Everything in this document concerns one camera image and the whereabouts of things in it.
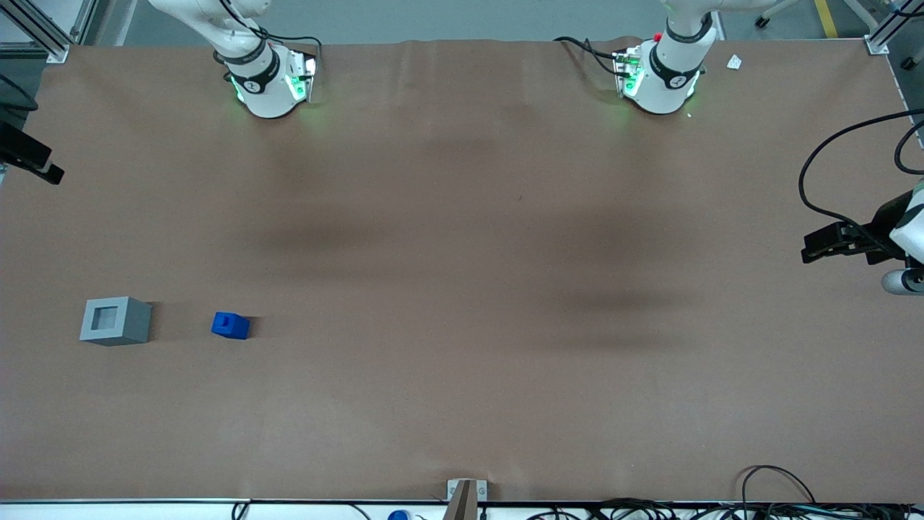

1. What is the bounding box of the black left base cable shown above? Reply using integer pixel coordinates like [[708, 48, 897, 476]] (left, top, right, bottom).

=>
[[554, 36, 624, 77]]

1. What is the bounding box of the black arched cable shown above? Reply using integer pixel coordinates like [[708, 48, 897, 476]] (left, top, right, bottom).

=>
[[739, 465, 817, 506]]

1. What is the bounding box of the tangled black cable bundle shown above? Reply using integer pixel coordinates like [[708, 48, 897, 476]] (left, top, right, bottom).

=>
[[531, 497, 924, 520]]

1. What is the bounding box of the short black looped cable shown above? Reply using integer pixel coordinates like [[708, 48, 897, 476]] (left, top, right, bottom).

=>
[[894, 119, 924, 176]]

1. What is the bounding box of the black right base cable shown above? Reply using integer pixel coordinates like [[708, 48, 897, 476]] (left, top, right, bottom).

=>
[[213, 0, 323, 66]]

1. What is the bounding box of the black base cable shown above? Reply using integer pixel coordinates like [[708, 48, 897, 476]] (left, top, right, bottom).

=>
[[213, 0, 323, 66], [554, 36, 624, 77]]

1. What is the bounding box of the white stand leg with caster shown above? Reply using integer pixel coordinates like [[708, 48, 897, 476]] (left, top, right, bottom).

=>
[[754, 0, 802, 29]]

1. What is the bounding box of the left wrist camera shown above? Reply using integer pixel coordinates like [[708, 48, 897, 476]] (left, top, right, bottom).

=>
[[881, 267, 924, 297]]

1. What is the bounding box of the blue plastic part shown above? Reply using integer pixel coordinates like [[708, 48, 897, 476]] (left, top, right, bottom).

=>
[[211, 311, 251, 341]]

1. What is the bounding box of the brown table cover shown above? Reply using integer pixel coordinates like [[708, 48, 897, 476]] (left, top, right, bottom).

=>
[[0, 36, 924, 505]]

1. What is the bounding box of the gray metal bracket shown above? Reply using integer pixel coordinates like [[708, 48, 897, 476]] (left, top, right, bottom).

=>
[[447, 479, 489, 503]]

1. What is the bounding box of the long black left wrist cable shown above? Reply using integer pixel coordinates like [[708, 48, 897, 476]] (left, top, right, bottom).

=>
[[798, 108, 924, 233]]

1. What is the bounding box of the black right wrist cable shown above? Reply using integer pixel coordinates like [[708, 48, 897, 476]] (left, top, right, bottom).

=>
[[0, 72, 39, 113]]

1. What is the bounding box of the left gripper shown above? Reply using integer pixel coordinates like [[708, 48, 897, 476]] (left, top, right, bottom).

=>
[[801, 186, 924, 265]]

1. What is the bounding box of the aluminium frame post with bracket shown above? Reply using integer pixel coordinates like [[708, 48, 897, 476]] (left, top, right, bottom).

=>
[[865, 0, 924, 57]]

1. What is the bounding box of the gray square base block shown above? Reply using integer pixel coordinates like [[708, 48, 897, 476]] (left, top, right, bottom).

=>
[[79, 296, 153, 347]]

